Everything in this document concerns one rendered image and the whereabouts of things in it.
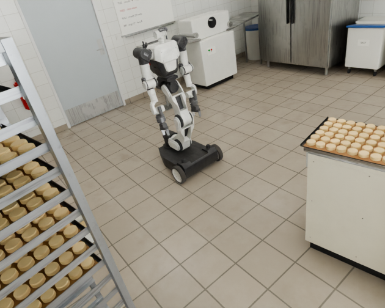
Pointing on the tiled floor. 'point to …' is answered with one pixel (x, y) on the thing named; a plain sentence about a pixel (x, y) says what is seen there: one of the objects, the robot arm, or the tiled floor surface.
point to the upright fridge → (305, 31)
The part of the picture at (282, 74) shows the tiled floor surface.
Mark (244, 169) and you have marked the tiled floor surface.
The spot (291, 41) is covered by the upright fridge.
